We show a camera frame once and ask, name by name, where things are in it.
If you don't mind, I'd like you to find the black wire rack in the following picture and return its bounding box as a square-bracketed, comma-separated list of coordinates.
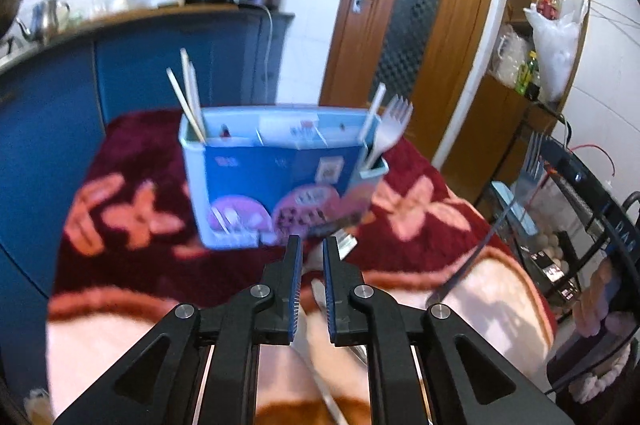
[479, 104, 640, 398]

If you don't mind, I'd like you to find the person's right hand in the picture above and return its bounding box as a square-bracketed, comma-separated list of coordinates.
[573, 255, 637, 340]

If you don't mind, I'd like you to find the orange cable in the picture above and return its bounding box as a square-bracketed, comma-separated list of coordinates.
[569, 144, 619, 179]

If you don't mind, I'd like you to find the light blue tray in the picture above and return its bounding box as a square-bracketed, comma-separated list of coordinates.
[491, 180, 540, 237]

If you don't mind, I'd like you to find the green bottle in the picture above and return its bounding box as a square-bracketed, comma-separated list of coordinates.
[515, 50, 542, 101]

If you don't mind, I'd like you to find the cream chopstick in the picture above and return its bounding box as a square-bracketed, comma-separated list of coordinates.
[166, 66, 206, 142]
[361, 82, 387, 152]
[188, 61, 207, 136]
[180, 49, 203, 133]

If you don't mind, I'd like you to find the wooden door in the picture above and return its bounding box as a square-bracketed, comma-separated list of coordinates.
[319, 0, 504, 167]

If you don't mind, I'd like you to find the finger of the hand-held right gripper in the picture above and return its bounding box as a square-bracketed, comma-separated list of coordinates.
[544, 139, 587, 189]

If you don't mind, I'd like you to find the metal kettle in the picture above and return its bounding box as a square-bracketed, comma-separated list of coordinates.
[14, 0, 72, 47]

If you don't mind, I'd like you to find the blue cardboard box organizer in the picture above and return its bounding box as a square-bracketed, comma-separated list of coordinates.
[179, 104, 390, 251]

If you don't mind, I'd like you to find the blue printed cardboard box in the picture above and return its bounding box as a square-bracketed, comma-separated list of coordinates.
[200, 144, 373, 249]

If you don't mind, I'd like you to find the white plastic fork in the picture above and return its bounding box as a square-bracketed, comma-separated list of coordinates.
[366, 94, 414, 169]

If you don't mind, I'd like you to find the metal fork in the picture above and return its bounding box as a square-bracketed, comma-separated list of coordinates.
[427, 130, 552, 309]

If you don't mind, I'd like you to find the wooden shelf unit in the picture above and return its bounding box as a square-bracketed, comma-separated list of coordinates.
[481, 0, 594, 167]

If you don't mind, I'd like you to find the white power cable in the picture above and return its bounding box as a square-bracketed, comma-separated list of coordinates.
[259, 4, 282, 102]

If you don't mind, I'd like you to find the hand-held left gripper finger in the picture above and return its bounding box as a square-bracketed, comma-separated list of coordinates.
[322, 236, 574, 425]

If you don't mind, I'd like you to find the metal knife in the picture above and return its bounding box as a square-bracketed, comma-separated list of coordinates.
[310, 280, 352, 425]

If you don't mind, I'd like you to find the white plastic bag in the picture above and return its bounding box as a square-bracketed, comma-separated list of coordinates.
[523, 0, 589, 104]

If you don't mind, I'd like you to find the blue kitchen base cabinet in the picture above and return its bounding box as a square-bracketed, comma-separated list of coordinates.
[0, 8, 297, 321]

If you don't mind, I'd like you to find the red pink printed blanket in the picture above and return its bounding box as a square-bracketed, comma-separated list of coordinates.
[45, 108, 558, 425]

